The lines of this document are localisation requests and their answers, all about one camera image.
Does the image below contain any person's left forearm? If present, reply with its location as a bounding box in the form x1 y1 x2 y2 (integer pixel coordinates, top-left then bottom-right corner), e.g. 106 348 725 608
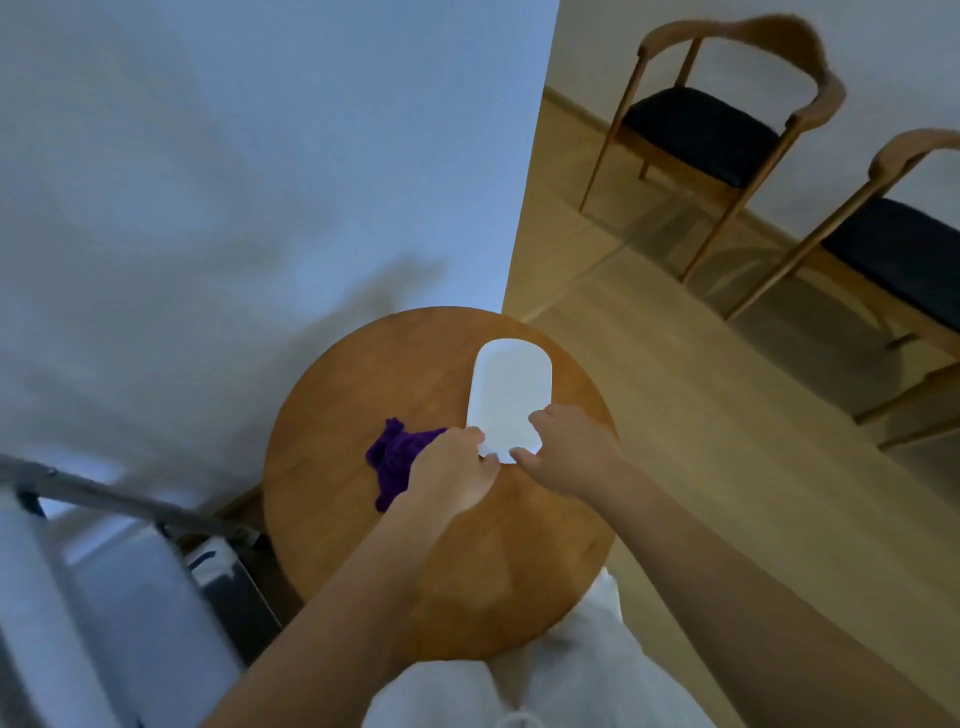
198 494 466 728

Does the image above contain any round wooden side table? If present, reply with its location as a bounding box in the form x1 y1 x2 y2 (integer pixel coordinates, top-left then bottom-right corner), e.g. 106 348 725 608
261 305 620 663

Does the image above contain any person's right forearm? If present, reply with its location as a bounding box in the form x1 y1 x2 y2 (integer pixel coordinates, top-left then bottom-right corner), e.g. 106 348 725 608
592 461 960 728

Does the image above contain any wooden armchair black cushion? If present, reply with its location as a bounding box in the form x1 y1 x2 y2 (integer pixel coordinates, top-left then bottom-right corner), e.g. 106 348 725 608
723 128 960 451
577 13 847 285

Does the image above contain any purple cleaning cloth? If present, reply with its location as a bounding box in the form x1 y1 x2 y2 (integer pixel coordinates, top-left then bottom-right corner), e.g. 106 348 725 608
365 417 449 514

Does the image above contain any steel three-tier cart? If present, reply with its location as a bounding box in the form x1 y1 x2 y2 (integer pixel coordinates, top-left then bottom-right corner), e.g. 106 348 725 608
0 449 283 728

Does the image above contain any person's white garment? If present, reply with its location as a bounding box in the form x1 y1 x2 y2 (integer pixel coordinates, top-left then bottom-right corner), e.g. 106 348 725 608
363 569 718 728

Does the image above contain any person's right hand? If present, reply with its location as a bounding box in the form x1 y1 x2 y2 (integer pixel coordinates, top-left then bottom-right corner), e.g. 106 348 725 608
509 404 628 501

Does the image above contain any person's left hand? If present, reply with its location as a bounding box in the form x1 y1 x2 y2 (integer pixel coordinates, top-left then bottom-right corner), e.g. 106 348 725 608
404 425 501 519

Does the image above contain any stack of white rectangular plates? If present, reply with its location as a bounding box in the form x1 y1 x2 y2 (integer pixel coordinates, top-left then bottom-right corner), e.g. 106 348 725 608
466 338 555 466

